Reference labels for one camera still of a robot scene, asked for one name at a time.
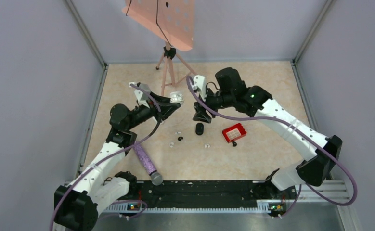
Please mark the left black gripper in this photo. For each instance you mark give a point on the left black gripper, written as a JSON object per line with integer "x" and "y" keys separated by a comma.
{"x": 167, "y": 108}

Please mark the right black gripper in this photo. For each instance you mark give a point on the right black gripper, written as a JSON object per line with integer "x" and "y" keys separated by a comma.
{"x": 201, "y": 113}

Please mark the white earbud charging case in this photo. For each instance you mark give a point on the white earbud charging case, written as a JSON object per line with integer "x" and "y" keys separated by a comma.
{"x": 177, "y": 97}

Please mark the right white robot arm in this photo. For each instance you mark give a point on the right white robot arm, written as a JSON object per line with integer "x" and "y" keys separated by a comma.
{"x": 316, "y": 149}

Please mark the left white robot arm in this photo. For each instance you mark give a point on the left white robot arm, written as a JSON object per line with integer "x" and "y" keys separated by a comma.
{"x": 79, "y": 205}

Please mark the red plastic block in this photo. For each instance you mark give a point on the red plastic block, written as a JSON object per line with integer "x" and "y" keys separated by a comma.
{"x": 234, "y": 132}

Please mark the purple glitter microphone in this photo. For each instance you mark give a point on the purple glitter microphone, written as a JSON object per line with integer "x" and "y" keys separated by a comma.
{"x": 144, "y": 158}

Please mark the pink music stand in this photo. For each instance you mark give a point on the pink music stand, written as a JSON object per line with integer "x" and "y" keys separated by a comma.
{"x": 173, "y": 22}

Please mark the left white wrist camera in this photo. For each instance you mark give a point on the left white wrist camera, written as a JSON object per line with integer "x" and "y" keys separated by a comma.
{"x": 141, "y": 92}

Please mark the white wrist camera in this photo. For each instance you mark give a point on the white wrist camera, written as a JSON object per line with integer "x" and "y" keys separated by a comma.
{"x": 141, "y": 92}
{"x": 199, "y": 84}

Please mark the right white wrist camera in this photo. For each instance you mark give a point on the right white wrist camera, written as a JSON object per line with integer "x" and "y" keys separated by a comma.
{"x": 199, "y": 84}

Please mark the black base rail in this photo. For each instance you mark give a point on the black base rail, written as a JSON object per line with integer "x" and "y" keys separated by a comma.
{"x": 208, "y": 194}

